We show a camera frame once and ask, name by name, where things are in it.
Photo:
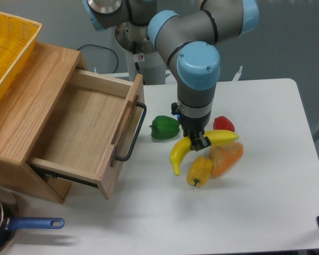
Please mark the black metal drawer handle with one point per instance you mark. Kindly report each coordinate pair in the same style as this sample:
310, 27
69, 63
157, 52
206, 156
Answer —
136, 134

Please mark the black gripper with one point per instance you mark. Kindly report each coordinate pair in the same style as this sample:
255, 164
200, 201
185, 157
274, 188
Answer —
194, 128

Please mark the green toy bell pepper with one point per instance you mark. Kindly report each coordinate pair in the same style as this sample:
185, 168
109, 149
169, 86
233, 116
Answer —
164, 127

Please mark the orange toy bread wedge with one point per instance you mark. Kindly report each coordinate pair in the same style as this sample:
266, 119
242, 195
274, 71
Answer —
224, 157

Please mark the red toy bell pepper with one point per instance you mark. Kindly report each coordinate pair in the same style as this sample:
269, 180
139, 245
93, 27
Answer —
223, 123

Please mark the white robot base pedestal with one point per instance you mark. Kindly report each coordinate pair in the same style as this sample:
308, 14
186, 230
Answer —
146, 63

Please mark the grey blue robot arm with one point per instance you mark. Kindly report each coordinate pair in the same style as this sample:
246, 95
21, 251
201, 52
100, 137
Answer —
185, 44

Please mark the wooden drawer cabinet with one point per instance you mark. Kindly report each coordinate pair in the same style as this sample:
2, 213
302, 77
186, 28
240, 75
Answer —
25, 109

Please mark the yellow toy banana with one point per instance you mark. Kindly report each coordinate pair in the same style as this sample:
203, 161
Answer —
182, 147

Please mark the yellow plastic basket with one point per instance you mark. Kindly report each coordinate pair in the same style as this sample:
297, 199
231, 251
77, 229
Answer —
18, 37

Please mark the yellow toy bell pepper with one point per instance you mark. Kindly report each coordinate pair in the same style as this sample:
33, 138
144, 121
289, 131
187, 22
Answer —
199, 172

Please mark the black pan blue handle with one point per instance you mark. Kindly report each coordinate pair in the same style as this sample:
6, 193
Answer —
11, 221

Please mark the open wooden top drawer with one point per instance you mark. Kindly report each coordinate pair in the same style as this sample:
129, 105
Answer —
93, 121

